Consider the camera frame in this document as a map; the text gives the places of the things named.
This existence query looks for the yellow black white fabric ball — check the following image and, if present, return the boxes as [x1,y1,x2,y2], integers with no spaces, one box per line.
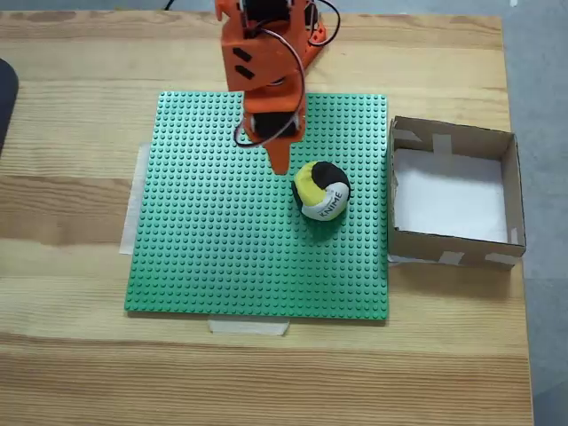
[290,160,351,222]

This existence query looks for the white paper box lining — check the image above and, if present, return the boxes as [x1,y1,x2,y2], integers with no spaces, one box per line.
[392,148,509,244]

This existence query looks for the open cardboard box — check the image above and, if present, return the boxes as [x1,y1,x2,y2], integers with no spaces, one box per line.
[387,114,528,271]

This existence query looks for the green studded baseplate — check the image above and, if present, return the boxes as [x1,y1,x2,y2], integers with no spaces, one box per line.
[122,91,391,321]

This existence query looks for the masking tape strip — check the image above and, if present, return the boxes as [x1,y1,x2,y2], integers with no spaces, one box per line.
[207,318,292,337]
[118,142,152,256]

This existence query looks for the black rounded object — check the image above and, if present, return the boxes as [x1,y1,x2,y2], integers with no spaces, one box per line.
[0,57,21,157]

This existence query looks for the thin servo cable loop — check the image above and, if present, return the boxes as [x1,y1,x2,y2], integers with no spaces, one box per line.
[233,26,308,148]

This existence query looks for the black base cable loop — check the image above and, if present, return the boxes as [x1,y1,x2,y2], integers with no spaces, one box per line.
[310,0,342,49]

